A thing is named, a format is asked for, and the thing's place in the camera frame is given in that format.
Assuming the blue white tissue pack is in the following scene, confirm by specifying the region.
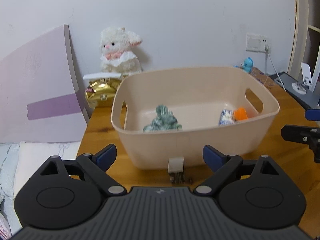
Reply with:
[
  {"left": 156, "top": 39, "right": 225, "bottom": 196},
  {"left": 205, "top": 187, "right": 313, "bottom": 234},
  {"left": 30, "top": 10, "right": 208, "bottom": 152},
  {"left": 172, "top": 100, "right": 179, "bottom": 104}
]
[{"left": 219, "top": 109, "right": 235, "bottom": 125}]

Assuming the orange sock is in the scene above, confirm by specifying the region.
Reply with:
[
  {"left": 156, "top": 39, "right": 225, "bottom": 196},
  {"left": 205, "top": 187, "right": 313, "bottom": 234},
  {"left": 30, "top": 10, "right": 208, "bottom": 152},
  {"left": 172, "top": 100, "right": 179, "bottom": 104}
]
[{"left": 233, "top": 107, "right": 248, "bottom": 121}]

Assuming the green plaid sock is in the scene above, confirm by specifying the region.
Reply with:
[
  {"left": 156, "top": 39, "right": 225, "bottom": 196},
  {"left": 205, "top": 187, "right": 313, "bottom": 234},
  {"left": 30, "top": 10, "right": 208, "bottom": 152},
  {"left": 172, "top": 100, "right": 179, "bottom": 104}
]
[{"left": 143, "top": 105, "right": 182, "bottom": 132}]

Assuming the dark grey box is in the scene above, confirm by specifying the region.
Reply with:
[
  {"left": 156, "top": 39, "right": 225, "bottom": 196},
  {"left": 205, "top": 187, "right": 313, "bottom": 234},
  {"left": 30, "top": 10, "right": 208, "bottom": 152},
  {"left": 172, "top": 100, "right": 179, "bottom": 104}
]
[{"left": 269, "top": 72, "right": 319, "bottom": 110}]

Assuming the white phone stand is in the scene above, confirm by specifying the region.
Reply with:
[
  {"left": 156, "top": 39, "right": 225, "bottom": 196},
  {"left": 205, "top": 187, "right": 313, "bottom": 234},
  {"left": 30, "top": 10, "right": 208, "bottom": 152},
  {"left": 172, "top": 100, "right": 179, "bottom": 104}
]
[{"left": 292, "top": 62, "right": 313, "bottom": 95}]

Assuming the gold snack bag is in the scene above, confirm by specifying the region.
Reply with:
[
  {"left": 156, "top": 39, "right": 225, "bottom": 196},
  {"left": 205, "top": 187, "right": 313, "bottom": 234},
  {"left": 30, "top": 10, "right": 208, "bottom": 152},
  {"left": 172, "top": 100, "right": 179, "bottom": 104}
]
[{"left": 85, "top": 78, "right": 121, "bottom": 108}]

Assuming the white bedding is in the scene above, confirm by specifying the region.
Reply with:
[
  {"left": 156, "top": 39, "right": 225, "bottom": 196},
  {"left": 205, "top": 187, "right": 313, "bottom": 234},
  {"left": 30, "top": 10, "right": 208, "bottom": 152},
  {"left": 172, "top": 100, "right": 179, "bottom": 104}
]
[{"left": 1, "top": 141, "right": 81, "bottom": 239}]

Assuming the beige plastic storage basket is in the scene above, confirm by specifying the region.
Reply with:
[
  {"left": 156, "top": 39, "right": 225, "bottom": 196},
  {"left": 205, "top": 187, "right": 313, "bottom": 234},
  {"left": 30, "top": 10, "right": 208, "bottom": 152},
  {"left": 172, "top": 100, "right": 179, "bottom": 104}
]
[{"left": 111, "top": 67, "right": 280, "bottom": 170}]

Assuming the blue toy figurine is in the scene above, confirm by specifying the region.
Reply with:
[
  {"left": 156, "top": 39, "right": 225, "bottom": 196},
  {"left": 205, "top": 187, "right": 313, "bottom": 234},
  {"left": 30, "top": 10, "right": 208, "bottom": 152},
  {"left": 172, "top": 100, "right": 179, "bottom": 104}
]
[{"left": 241, "top": 57, "right": 254, "bottom": 73}]

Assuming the pink purple headboard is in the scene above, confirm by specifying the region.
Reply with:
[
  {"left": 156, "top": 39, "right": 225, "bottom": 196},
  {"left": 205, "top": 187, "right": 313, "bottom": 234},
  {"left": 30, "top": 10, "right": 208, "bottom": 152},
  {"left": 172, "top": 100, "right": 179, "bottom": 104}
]
[{"left": 1, "top": 25, "right": 89, "bottom": 143}]

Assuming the white paper card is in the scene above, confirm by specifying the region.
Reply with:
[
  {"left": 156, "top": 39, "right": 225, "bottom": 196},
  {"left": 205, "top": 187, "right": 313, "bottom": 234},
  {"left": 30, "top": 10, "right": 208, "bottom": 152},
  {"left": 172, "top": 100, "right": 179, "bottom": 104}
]
[{"left": 82, "top": 72, "right": 123, "bottom": 80}]

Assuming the white plush lamb toy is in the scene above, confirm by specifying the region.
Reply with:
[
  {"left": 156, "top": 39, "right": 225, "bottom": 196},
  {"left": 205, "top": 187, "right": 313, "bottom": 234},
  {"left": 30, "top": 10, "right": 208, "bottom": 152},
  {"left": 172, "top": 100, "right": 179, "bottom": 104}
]
[{"left": 99, "top": 27, "right": 142, "bottom": 74}]

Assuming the white plug and cable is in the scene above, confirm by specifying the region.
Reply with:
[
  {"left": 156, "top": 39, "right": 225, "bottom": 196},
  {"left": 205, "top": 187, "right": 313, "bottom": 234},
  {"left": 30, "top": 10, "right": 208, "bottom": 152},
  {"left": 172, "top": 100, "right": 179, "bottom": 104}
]
[{"left": 264, "top": 44, "right": 287, "bottom": 92}]

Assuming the white wall switch socket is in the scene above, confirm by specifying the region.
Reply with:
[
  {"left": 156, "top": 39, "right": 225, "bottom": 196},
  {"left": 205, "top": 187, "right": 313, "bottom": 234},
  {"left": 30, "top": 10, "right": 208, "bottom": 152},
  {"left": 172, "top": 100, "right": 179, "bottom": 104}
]
[{"left": 246, "top": 33, "right": 272, "bottom": 53}]

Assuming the wooden door frame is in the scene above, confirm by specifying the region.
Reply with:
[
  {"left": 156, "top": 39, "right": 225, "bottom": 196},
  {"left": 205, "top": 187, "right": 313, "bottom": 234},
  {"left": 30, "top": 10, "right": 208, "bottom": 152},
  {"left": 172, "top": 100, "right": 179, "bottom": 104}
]
[{"left": 287, "top": 0, "right": 319, "bottom": 80}]

